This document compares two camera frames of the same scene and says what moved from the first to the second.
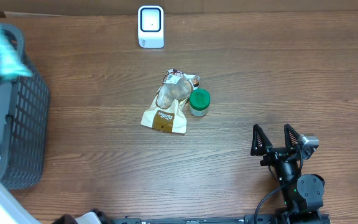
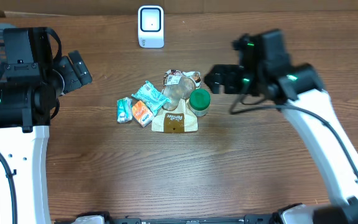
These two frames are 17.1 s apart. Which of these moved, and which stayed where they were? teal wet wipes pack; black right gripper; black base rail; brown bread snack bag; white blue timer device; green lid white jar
Moved: brown bread snack bag; black right gripper; teal wet wipes pack
Stayed: black base rail; green lid white jar; white blue timer device
